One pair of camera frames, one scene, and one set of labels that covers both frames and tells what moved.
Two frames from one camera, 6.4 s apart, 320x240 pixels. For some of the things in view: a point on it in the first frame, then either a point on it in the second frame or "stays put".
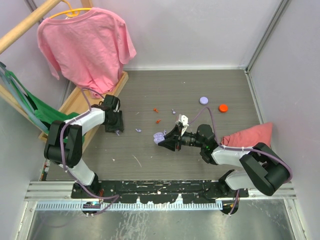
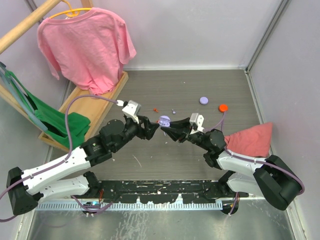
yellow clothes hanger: x=73 y=12 stays put
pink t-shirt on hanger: x=91 y=46 stays put
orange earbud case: x=223 y=108 stays put
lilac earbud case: x=203 y=100 stays put
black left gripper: x=118 y=126 → x=146 y=131
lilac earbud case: x=158 y=137 → x=164 y=121
